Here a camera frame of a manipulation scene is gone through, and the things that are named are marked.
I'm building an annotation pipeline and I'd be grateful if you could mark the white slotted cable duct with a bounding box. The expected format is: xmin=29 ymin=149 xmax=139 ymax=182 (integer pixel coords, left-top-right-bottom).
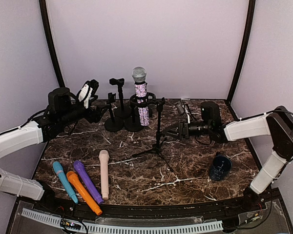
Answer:
xmin=21 ymin=208 xmax=223 ymax=234

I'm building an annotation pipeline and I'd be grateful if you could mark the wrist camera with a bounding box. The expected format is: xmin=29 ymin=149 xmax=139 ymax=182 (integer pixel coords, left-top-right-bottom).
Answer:
xmin=174 ymin=101 xmax=192 ymax=123
xmin=77 ymin=79 xmax=99 ymax=109

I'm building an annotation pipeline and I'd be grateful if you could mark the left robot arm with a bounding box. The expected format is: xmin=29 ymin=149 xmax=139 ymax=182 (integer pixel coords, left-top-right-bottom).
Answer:
xmin=0 ymin=83 xmax=107 ymax=213

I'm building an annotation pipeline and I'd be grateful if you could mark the small circuit board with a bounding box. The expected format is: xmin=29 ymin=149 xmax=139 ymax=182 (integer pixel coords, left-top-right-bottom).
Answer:
xmin=60 ymin=219 xmax=81 ymax=231

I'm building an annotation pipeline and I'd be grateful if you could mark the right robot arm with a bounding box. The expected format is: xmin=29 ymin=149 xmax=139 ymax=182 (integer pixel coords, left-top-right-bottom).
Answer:
xmin=163 ymin=101 xmax=293 ymax=212

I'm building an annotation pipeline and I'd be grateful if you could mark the black stand of blue microphone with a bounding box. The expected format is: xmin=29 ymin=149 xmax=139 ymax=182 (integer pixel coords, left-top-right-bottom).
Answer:
xmin=109 ymin=78 xmax=131 ymax=119

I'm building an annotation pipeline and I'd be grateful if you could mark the orange microphone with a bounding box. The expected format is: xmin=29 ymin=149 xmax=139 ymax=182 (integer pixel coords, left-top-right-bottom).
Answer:
xmin=66 ymin=171 xmax=103 ymax=215

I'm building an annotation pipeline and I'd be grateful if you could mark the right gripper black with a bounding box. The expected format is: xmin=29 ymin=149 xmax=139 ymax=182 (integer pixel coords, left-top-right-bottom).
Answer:
xmin=163 ymin=120 xmax=212 ymax=140

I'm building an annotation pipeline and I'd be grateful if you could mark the pink microphone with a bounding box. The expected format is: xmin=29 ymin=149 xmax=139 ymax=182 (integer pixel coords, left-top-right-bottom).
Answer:
xmin=99 ymin=150 xmax=109 ymax=200

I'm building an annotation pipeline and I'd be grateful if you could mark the black stand of purple microphone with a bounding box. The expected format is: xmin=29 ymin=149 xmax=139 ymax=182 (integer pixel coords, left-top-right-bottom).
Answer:
xmin=124 ymin=116 xmax=144 ymax=132

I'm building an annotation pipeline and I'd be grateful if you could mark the black stand of pink microphone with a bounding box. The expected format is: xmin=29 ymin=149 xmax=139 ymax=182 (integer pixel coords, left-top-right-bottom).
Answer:
xmin=105 ymin=93 xmax=124 ymax=132

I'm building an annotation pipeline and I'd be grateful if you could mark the black tripod shock-mount stand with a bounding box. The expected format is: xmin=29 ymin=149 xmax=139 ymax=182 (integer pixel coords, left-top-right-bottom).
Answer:
xmin=130 ymin=92 xmax=174 ymax=172

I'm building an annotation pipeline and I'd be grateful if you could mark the purple microphone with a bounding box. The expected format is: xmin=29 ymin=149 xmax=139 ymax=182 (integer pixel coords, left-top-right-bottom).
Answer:
xmin=73 ymin=160 xmax=104 ymax=205

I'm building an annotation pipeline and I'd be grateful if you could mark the blue microphone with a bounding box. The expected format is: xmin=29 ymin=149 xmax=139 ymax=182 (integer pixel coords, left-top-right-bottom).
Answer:
xmin=52 ymin=161 xmax=79 ymax=204

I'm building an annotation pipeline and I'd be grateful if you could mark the silver glitter microphone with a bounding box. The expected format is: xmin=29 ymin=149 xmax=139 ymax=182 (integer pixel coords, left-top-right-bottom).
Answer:
xmin=132 ymin=66 xmax=149 ymax=126

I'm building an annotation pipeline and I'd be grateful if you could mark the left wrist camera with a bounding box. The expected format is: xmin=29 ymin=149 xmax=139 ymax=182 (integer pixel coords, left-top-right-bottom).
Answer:
xmin=77 ymin=79 xmax=99 ymax=109

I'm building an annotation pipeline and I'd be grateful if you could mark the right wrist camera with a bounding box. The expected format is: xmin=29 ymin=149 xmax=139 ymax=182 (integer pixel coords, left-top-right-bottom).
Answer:
xmin=174 ymin=101 xmax=192 ymax=123

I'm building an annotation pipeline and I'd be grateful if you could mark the dark blue mug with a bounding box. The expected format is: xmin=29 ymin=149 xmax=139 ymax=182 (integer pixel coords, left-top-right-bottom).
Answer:
xmin=209 ymin=152 xmax=232 ymax=181

